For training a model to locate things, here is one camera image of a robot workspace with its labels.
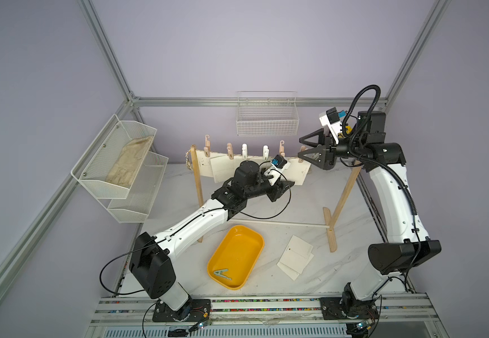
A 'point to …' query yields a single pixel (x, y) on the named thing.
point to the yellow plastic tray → (235, 258)
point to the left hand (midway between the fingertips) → (287, 180)
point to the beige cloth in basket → (126, 167)
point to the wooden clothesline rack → (328, 223)
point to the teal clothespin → (219, 272)
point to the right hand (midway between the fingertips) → (301, 151)
